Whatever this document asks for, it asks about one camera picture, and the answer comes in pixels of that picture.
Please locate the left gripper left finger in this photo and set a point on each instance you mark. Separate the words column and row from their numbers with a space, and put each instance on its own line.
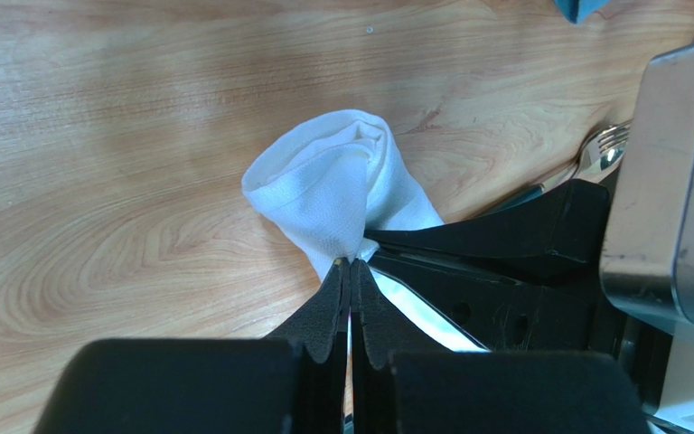
column 290, row 381

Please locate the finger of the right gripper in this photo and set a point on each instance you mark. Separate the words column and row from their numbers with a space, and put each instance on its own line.
column 558, row 231
column 470, row 309

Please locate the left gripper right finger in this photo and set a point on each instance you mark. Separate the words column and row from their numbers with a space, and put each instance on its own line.
column 406, row 382

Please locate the white cloth napkin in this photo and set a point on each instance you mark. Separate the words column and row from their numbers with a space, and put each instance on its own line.
column 331, row 178

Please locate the grey-blue hanging shirt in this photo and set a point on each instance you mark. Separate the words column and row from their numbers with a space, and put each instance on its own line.
column 577, row 11

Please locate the gold fork green handle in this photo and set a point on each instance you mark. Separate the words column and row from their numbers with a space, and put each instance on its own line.
column 598, row 156

